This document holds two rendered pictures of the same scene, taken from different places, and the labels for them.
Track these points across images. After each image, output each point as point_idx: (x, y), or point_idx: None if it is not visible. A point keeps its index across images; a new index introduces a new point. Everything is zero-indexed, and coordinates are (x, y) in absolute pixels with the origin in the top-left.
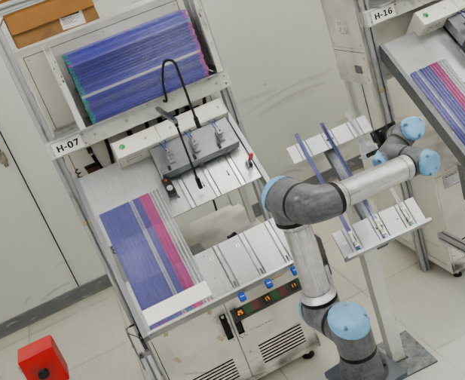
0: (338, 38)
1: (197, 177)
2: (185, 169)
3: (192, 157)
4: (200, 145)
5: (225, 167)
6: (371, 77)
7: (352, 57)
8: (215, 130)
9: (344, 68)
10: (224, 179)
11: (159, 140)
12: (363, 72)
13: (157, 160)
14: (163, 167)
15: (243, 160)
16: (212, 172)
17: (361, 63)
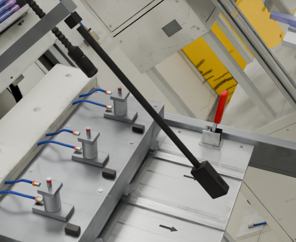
0: (116, 10)
1: (202, 163)
2: (103, 219)
3: (103, 177)
4: (97, 148)
5: (176, 172)
6: (199, 20)
7: (153, 19)
8: (101, 113)
9: (142, 50)
10: (200, 191)
11: None
12: (183, 25)
13: (23, 236)
14: (56, 238)
15: (193, 141)
16: (161, 194)
17: (173, 14)
